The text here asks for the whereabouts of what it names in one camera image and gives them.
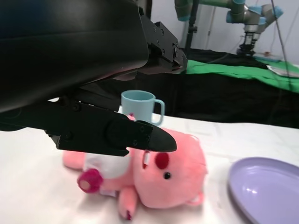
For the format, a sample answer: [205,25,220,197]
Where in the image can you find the green cloth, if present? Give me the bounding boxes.
[184,59,299,94]

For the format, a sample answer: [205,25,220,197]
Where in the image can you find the pink plush beaver doll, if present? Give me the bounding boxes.
[62,113,209,214]

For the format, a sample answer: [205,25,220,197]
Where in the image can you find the teal plastic mug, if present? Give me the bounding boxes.
[121,90,166,126]

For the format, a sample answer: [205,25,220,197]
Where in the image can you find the thin dark hanging cable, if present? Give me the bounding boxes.
[270,0,291,77]

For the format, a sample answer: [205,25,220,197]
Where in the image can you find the black table cloth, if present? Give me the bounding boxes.
[93,48,299,129]

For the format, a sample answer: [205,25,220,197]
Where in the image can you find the purple plastic plate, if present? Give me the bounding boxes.
[228,156,299,224]

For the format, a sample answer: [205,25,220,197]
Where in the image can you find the white paper sheets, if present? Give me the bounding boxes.
[266,63,299,78]

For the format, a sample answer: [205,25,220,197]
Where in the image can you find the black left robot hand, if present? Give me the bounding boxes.
[0,0,188,157]

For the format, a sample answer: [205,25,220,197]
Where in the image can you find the black vertical stand pole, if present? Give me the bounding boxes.
[186,0,198,50]

